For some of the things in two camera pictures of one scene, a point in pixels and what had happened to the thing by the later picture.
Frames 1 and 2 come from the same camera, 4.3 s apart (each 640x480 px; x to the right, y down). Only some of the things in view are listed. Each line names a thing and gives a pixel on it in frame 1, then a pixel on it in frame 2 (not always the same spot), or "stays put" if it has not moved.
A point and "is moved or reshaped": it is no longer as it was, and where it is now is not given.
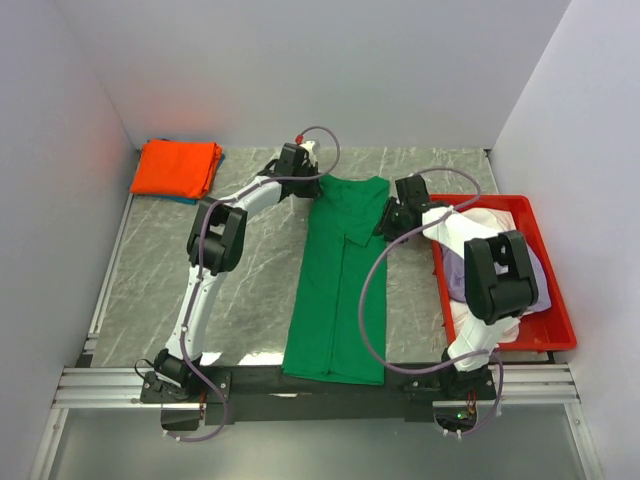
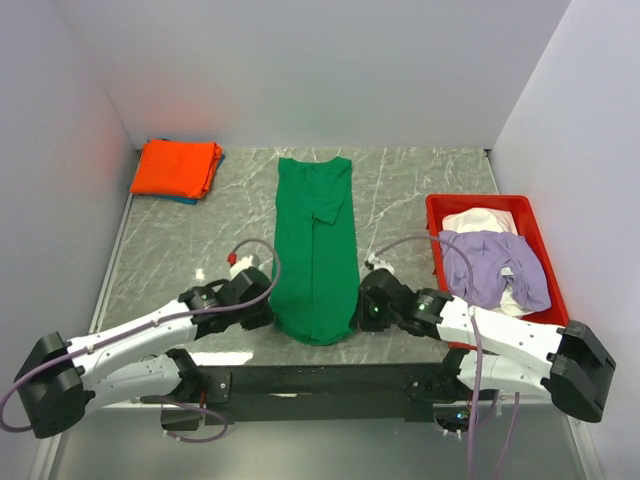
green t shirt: x=337 y=317 is moved or reshaped
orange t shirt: x=177 y=168 stays put
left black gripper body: x=305 y=188 → x=254 y=316
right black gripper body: x=392 y=222 → x=374 y=319
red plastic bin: x=548 y=330 stays put
